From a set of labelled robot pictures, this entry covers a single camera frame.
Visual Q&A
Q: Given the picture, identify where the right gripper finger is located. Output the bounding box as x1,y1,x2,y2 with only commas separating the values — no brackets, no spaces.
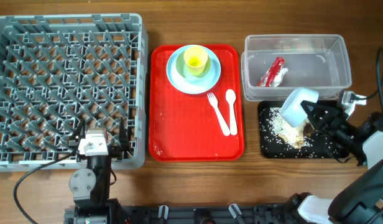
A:
301,100,338,117
307,111,329,134

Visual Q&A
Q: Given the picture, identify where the food scraps and rice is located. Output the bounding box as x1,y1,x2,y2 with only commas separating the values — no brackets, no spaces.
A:
259,107,313,150

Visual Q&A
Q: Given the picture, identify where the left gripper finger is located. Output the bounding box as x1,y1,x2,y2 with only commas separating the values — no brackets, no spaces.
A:
72,119,86,141
118,118,129,150

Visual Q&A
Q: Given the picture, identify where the light blue small bowl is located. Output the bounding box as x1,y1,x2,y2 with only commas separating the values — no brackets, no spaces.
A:
280,87,319,128

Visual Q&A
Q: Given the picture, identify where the white plastic spoon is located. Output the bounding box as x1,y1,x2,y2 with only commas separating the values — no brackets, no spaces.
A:
226,89,238,136

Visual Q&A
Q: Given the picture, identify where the clear plastic bin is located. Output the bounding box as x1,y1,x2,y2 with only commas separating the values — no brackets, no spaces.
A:
241,34,352,101

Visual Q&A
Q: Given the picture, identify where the red plastic tray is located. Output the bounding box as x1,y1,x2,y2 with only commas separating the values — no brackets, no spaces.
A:
148,44,245,162

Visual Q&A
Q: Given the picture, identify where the white plastic fork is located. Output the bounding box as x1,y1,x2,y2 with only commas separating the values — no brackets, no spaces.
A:
207,93,230,136

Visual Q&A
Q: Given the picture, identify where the yellow plastic cup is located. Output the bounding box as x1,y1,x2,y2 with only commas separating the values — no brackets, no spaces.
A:
183,45,208,76

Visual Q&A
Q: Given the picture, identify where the light blue plate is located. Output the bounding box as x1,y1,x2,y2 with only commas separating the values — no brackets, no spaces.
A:
166,45,221,95

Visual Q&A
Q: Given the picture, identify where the grey dishwasher rack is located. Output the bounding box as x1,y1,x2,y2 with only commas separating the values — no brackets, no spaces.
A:
0,13,149,172

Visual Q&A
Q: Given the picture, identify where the white napkin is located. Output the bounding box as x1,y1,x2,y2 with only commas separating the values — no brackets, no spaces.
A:
270,67,288,87

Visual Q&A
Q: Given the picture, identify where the red sauce packet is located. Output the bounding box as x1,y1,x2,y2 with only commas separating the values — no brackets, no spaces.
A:
257,57,285,87

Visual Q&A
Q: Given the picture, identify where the green shallow bowl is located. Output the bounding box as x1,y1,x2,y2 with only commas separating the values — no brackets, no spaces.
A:
176,51,211,82

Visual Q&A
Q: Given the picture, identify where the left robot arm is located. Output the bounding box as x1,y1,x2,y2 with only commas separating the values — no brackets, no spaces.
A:
63,119,131,223

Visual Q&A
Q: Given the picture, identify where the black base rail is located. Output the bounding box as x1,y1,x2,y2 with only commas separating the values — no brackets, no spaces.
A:
63,203,340,224

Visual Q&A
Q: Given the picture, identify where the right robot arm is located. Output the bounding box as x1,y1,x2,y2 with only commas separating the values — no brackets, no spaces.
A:
281,100,383,223

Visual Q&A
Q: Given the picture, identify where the black waste tray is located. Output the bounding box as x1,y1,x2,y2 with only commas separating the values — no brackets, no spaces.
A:
257,101,349,159

